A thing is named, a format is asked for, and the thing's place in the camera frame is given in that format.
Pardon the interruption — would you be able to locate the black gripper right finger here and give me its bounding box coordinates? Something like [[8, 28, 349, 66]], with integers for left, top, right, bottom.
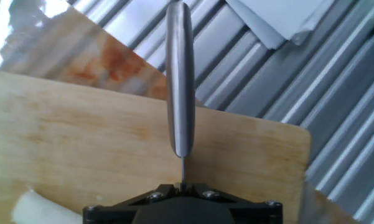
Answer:
[[184, 182, 283, 224]]

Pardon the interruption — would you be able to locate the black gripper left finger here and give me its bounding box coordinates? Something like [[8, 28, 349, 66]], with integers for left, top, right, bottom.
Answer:
[[82, 183, 183, 224]]

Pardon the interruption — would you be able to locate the white scallion stalk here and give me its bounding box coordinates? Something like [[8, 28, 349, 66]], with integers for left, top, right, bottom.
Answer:
[[11, 189, 84, 224]]

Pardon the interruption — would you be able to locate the steel kitchen knife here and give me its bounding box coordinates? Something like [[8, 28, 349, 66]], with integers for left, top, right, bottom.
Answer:
[[165, 1, 196, 190]]

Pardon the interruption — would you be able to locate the wooden cutting board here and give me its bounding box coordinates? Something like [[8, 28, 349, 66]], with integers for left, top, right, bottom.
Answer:
[[0, 71, 312, 224]]

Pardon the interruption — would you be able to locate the orange marble pattern mat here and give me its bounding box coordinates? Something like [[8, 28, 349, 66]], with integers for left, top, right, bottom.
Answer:
[[0, 0, 365, 224]]

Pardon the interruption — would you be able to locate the white paper stack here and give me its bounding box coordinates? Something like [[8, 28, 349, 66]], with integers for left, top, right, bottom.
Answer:
[[225, 0, 336, 50]]

